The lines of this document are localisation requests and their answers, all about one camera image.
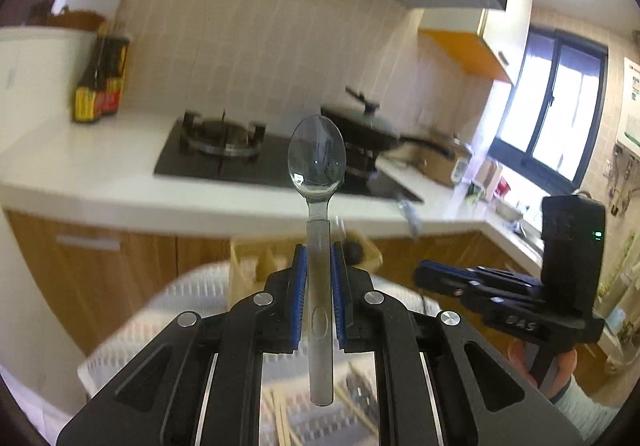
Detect wooden chopstick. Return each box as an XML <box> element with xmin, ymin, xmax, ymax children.
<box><xmin>334</xmin><ymin>362</ymin><xmax>380</xmax><ymax>436</ymax></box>
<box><xmin>262</xmin><ymin>388</ymin><xmax>300</xmax><ymax>445</ymax></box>

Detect clear grey plastic spoon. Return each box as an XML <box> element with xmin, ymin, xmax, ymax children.
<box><xmin>288</xmin><ymin>114</ymin><xmax>346</xmax><ymax>407</ymax></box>

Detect person's right hand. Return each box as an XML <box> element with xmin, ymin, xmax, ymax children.
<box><xmin>506</xmin><ymin>338</ymin><xmax>580</xmax><ymax>402</ymax></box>

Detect striped woven table cloth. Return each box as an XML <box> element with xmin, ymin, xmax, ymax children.
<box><xmin>60</xmin><ymin>254</ymin><xmax>446</xmax><ymax>445</ymax></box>

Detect white electric kettle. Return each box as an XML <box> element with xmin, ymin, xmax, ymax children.
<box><xmin>474</xmin><ymin>158</ymin><xmax>503</xmax><ymax>202</ymax></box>

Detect tan rice cooker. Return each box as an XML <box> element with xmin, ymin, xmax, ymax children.
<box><xmin>401</xmin><ymin>127</ymin><xmax>473</xmax><ymax>187</ymax></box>

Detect tan plastic utensil basket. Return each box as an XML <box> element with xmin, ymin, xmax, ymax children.
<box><xmin>228</xmin><ymin>229</ymin><xmax>383</xmax><ymax>306</ymax></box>

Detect black wok pan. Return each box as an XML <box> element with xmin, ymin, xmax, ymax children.
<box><xmin>320</xmin><ymin>86</ymin><xmax>454</xmax><ymax>160</ymax></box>

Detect black gas stove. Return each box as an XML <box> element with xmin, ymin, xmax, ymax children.
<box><xmin>154</xmin><ymin>111</ymin><xmax>422</xmax><ymax>203</ymax></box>

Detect dark soy sauce bottle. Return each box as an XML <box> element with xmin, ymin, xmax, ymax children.
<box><xmin>73</xmin><ymin>21</ymin><xmax>112</xmax><ymax>124</ymax></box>

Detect red label sauce bottle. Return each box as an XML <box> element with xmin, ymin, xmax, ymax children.
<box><xmin>102</xmin><ymin>20</ymin><xmax>130</xmax><ymax>115</ymax></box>

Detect black window frame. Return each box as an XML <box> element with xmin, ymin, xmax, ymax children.
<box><xmin>489</xmin><ymin>26</ymin><xmax>608</xmax><ymax>195</ymax></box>

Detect orange wall cabinet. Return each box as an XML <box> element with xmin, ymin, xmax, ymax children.
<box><xmin>419</xmin><ymin>0</ymin><xmax>533</xmax><ymax>85</ymax></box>

